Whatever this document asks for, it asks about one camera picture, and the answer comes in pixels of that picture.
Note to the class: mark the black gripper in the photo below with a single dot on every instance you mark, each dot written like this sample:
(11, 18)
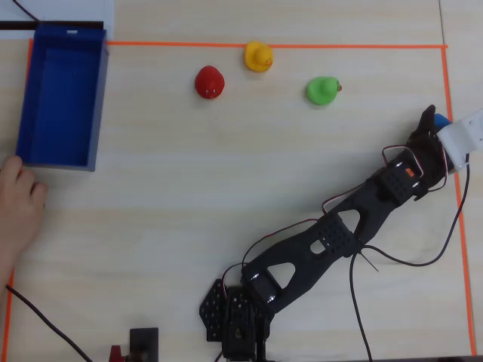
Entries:
(423, 135)

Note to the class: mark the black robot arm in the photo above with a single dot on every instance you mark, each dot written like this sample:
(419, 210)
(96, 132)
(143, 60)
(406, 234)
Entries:
(332, 237)

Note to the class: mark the bare human hand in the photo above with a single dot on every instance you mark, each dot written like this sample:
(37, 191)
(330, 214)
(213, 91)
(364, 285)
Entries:
(19, 207)

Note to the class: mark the black camera stand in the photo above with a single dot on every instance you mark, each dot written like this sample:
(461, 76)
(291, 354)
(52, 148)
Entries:
(144, 341)

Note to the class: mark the blue plastic bin box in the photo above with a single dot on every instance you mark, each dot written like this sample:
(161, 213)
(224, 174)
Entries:
(60, 113)

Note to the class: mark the red clamp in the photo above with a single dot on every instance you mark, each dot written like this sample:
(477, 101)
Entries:
(115, 354)

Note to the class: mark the bare human forearm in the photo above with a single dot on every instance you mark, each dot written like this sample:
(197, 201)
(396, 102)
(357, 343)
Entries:
(4, 273)

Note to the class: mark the yellow rubber duck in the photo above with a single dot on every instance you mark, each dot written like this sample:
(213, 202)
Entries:
(258, 56)

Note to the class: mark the blue rubber duck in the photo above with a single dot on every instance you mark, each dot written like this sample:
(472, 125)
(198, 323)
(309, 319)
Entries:
(442, 120)

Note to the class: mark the green rubber duck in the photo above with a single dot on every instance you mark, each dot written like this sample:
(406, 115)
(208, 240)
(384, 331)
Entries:
(320, 90)

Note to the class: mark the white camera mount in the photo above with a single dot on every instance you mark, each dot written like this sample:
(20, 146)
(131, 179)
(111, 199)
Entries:
(464, 139)

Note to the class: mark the orange tape strip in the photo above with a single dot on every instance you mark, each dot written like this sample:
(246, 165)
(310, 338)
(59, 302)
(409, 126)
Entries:
(468, 301)
(377, 46)
(8, 320)

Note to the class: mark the red rubber duck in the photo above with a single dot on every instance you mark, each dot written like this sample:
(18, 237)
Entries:
(209, 83)

